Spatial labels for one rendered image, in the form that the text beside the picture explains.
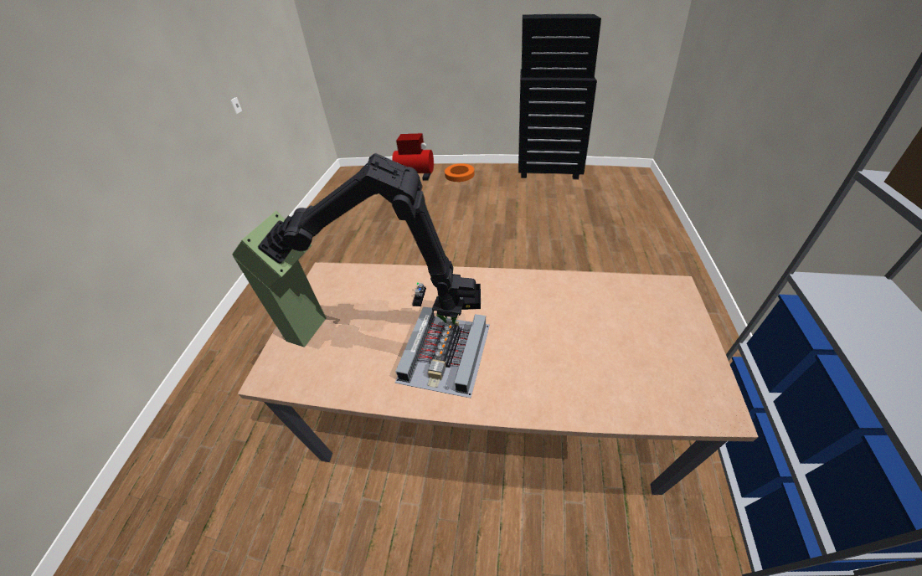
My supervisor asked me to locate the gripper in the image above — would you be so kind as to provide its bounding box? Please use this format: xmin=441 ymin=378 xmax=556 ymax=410
xmin=432 ymin=293 xmax=464 ymax=325

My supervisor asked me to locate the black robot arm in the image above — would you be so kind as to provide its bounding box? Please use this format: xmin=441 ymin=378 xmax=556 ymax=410
xmin=258 ymin=153 xmax=476 ymax=305

